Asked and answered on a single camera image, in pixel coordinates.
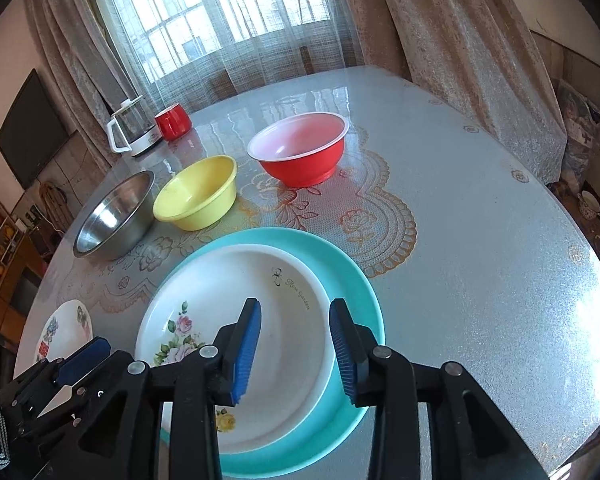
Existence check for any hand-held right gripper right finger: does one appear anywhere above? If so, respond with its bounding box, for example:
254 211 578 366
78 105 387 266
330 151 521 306
328 298 556 480

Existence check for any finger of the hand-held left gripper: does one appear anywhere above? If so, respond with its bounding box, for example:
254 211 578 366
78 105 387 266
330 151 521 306
17 352 131 441
12 337 112 398

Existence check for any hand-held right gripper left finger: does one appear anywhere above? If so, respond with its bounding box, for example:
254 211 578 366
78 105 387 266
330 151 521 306
55 298 263 480

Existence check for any small white floral plate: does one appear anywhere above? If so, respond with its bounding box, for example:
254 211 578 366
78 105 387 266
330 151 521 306
32 299 93 363

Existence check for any white floral deep plate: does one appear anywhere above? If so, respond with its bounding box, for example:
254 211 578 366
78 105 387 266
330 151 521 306
135 243 338 456

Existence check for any teal plate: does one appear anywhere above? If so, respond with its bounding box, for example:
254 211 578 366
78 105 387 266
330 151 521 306
162 226 386 478

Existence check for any stainless steel bowl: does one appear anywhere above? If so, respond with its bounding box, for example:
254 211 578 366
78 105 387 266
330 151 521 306
72 170 156 261

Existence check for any yellow plastic bowl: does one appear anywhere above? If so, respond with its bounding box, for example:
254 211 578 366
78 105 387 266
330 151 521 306
152 155 238 232

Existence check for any red plastic cup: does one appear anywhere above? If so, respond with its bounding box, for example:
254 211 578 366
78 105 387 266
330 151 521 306
246 112 351 187

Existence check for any wooden cabinet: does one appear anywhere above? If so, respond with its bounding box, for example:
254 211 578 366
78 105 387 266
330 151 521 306
0 237 48 323

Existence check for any floral lace table mat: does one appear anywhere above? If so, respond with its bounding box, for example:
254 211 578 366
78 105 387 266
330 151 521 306
65 120 419 322

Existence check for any wooden open shelf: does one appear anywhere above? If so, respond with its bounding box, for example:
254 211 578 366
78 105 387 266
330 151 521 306
0 199 23 273

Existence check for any wooden folding stool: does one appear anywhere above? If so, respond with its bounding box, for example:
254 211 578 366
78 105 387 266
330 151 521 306
39 181 77 233

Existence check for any black flat television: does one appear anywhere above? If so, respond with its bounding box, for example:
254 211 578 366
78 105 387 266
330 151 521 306
0 67 71 191

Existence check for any white glass electric kettle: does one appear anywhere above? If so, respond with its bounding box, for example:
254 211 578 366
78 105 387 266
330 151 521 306
105 95 163 157

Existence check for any red mug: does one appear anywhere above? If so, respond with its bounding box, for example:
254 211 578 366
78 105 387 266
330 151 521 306
154 103 191 142

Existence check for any wooden chair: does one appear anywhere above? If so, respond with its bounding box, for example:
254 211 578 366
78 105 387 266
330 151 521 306
299 46 327 77
209 72 240 102

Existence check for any floral ceramic cup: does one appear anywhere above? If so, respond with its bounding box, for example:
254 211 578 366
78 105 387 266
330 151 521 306
577 190 600 221

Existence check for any beige patterned drape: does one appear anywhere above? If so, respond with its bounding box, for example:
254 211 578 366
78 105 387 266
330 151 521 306
22 0 148 171
330 0 568 186

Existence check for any white sheer curtain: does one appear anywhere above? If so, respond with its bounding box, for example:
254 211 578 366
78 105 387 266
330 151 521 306
80 0 366 113

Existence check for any printed bag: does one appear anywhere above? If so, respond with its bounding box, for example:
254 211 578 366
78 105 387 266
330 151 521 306
554 77 600 196

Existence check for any barred window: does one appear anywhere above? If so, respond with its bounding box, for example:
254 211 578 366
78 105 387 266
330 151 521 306
80 0 341 86

